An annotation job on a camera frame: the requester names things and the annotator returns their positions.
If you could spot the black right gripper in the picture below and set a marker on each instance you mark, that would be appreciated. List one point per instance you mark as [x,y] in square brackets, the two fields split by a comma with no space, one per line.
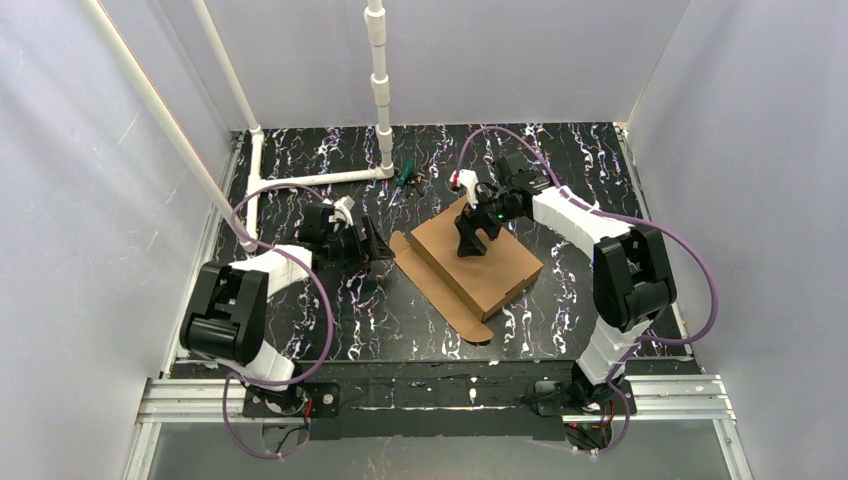
[472,220]

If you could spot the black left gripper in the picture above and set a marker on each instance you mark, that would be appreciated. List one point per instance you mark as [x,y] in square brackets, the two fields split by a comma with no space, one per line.
[361,240]

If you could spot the brown cardboard box sheet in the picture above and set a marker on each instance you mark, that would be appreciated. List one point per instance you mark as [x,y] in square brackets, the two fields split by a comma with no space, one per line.
[466,291]

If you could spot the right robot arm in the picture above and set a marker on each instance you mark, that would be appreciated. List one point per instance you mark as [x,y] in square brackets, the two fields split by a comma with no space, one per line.
[631,274]

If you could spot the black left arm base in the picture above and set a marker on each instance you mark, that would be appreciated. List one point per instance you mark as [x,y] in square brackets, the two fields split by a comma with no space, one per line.
[308,400]

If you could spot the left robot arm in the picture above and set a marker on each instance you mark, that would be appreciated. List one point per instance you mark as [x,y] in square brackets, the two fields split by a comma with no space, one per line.
[225,319]

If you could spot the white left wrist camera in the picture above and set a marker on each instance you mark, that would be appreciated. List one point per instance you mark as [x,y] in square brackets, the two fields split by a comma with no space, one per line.
[342,211]

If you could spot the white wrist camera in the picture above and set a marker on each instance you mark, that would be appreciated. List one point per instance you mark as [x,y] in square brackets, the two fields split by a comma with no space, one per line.
[466,181]
[342,211]

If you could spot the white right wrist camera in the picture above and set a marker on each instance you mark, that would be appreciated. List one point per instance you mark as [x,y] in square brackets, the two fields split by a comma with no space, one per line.
[466,181]

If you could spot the green handled screwdriver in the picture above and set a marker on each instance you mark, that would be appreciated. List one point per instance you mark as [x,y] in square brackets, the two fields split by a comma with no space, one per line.
[406,177]

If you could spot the aluminium rail frame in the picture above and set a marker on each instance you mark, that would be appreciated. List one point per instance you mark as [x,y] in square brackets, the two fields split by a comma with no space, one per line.
[416,401]

